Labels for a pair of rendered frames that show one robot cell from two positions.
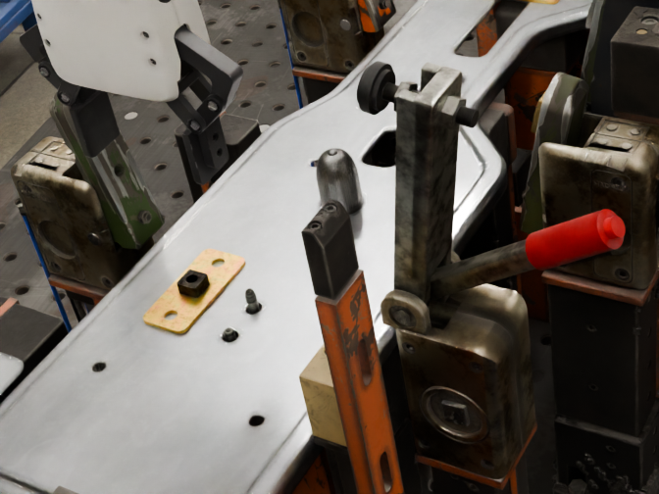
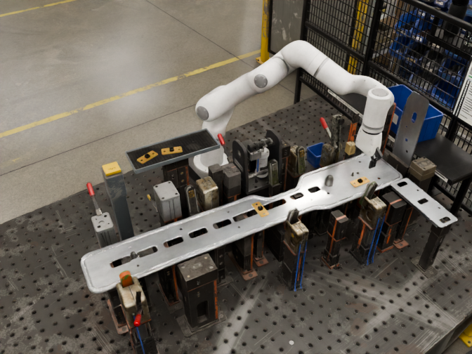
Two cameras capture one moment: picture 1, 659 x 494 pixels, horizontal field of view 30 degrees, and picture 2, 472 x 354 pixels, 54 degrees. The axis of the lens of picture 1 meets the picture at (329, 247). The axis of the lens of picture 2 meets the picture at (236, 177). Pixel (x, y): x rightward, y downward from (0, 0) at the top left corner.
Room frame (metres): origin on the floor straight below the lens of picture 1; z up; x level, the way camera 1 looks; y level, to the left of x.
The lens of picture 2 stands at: (2.26, 0.25, 2.31)
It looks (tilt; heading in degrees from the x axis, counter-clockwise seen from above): 41 degrees down; 205
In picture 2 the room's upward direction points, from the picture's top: straight up
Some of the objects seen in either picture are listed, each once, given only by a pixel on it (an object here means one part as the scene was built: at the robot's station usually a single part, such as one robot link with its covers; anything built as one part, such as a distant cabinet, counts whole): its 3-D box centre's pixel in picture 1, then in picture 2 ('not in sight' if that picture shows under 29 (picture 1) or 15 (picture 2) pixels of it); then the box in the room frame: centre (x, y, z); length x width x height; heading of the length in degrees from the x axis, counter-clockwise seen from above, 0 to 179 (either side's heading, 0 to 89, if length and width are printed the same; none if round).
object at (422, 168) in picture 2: not in sight; (414, 193); (0.51, 0.33, 0.88); 0.08 x 0.08 x 0.36; 52
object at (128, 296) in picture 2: not in sight; (139, 322); (1.60, -0.43, 0.88); 0.15 x 0.11 x 0.36; 52
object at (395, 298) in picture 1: (404, 312); not in sight; (0.55, -0.04, 1.06); 0.03 x 0.01 x 0.03; 52
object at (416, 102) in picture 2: not in sight; (409, 128); (0.45, 0.23, 1.17); 0.12 x 0.01 x 0.34; 52
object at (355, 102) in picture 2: not in sight; (397, 123); (0.19, 0.17, 1.01); 0.90 x 0.22 x 0.03; 52
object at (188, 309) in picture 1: (193, 284); (359, 180); (0.68, 0.10, 1.01); 0.08 x 0.04 x 0.01; 142
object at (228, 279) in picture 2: not in sight; (214, 253); (1.19, -0.35, 0.84); 0.13 x 0.11 x 0.29; 52
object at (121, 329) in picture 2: not in sight; (114, 293); (1.52, -0.61, 0.84); 0.18 x 0.06 x 0.29; 52
